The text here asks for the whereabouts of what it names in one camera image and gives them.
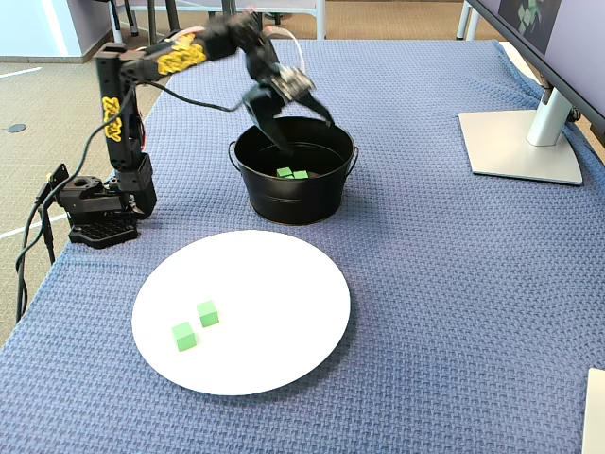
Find black wrist camera board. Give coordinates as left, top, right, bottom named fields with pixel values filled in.
left=271, top=65, right=317, bottom=103

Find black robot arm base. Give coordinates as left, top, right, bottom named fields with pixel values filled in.
left=56, top=174, right=143, bottom=251

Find monitor with silver stand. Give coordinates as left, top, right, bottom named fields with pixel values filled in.
left=458, top=0, right=605, bottom=186

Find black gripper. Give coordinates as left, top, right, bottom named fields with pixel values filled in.
left=242, top=42, right=336, bottom=156

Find black camera cable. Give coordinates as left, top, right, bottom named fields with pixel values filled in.
left=65, top=79, right=247, bottom=185

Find blue woven table cloth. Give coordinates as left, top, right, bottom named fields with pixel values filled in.
left=0, top=38, right=605, bottom=454

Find black base cable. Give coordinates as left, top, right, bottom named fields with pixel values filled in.
left=15, top=188, right=53, bottom=323
left=40, top=202, right=57, bottom=265

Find white round plate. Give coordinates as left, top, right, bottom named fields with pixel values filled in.
left=130, top=229, right=353, bottom=397

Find grey table with post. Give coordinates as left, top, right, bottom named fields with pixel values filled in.
left=127, top=0, right=328, bottom=42

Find black metal table frame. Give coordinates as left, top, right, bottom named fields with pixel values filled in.
left=146, top=0, right=237, bottom=48

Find white flat panel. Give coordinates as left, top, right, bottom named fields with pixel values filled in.
left=581, top=367, right=605, bottom=454

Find red white servo wire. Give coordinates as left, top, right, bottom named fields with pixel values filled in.
left=267, top=26, right=306, bottom=72

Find white metal table leg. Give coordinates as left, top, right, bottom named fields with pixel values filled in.
left=456, top=0, right=481, bottom=42

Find black metal bucket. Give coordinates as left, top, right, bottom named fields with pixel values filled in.
left=227, top=115, right=360, bottom=226

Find white metal table legs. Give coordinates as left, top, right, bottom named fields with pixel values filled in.
left=108, top=0, right=139, bottom=46

